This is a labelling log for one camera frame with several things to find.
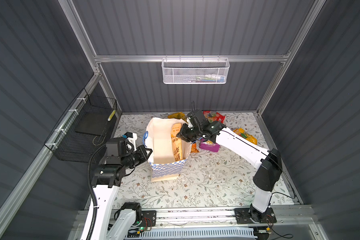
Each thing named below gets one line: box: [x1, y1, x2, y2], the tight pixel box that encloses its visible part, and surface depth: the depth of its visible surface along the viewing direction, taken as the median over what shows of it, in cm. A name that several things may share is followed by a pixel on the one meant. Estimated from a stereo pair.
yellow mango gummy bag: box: [233, 128, 258, 145], surface depth 101 cm
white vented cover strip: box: [140, 228, 258, 240], surface depth 72 cm
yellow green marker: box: [107, 109, 116, 121], surface depth 84 cm
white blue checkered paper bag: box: [143, 117, 192, 182], surface depth 79 cm
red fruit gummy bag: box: [203, 110, 226, 124], surface depth 114 cm
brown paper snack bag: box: [171, 122, 182, 161], surface depth 77 cm
